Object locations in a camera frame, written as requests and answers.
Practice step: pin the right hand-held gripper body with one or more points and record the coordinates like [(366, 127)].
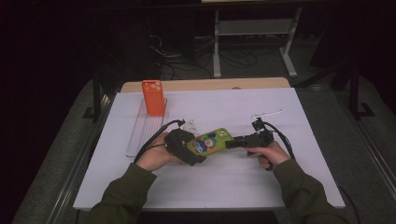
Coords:
[(260, 140)]

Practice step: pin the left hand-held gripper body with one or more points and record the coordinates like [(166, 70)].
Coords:
[(177, 140)]

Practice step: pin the green patterned phone case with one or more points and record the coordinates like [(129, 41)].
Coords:
[(211, 141)]

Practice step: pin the clear plastic rack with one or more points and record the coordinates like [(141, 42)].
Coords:
[(144, 130)]

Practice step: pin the orange phone case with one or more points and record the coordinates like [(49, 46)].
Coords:
[(153, 99)]

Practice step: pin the person's right hand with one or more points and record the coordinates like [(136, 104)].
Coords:
[(277, 154)]

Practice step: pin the person's left hand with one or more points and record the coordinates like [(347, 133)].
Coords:
[(152, 155)]

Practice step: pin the white sheet table cover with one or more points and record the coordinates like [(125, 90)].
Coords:
[(218, 183)]

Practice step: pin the black metal stand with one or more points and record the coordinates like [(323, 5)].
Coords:
[(355, 93), (97, 99)]

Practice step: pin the metal floor rail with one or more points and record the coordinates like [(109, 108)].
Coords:
[(79, 165), (370, 149)]

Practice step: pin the white metal table frame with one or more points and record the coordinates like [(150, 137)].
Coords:
[(255, 27)]

